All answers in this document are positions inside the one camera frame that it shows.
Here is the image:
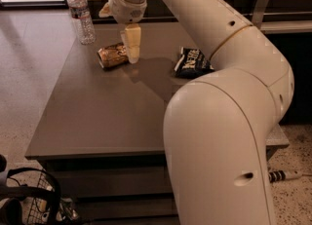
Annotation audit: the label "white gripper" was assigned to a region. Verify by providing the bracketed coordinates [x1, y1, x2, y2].
[98, 0, 147, 63]

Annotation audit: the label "right metal wall bracket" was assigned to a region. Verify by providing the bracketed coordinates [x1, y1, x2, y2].
[252, 0, 269, 28]

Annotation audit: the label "grey drawer cabinet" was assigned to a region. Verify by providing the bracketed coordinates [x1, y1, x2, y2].
[24, 20, 290, 225]

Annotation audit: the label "dark blue chip bag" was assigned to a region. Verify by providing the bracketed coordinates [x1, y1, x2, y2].
[175, 47, 214, 79]

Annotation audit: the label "black bag straps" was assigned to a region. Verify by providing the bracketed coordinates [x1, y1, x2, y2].
[0, 153, 62, 225]

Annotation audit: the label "orange soda can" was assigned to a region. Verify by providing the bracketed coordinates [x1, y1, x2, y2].
[97, 43, 129, 69]

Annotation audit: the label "horizontal metal rail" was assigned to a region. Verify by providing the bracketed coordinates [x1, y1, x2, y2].
[92, 12, 312, 23]

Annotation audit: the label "white power strip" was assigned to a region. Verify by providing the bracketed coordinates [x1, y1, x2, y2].
[269, 170, 303, 183]

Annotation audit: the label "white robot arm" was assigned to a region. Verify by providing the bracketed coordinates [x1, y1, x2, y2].
[104, 0, 294, 225]

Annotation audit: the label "clear plastic water bottle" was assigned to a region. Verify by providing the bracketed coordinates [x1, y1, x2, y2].
[67, 0, 96, 45]

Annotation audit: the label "wire mesh basket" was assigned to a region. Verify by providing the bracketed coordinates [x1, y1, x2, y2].
[26, 169, 60, 225]

